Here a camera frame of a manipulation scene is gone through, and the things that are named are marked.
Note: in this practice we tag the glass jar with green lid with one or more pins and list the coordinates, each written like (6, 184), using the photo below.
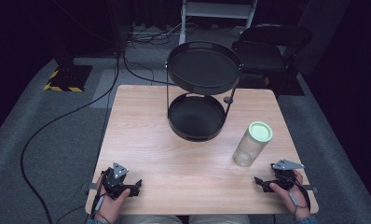
(252, 146)

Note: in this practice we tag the person's left hand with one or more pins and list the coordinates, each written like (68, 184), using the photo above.
(110, 205)

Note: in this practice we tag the person's right hand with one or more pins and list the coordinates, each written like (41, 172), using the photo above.
(294, 199)

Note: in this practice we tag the black base with yellow stripes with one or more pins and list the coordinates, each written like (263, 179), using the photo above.
(69, 77)

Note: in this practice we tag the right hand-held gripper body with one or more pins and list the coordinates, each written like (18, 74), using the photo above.
(284, 177)

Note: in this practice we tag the grey table bracket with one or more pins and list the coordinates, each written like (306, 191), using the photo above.
(311, 188)
(92, 186)

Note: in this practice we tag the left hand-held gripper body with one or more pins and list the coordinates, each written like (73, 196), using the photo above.
(115, 180)

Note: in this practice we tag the black two-tier tray rack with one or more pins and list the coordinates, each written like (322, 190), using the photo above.
(202, 70)

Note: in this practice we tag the white metal stand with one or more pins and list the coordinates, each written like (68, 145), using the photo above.
(217, 11)

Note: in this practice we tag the person's leg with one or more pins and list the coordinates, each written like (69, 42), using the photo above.
(219, 219)
(149, 219)

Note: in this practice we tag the black folding chair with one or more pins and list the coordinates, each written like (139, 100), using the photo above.
(267, 53)

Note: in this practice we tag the person's left leg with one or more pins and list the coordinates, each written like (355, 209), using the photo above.
(149, 219)

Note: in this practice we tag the person's right leg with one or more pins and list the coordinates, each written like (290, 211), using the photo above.
(219, 219)

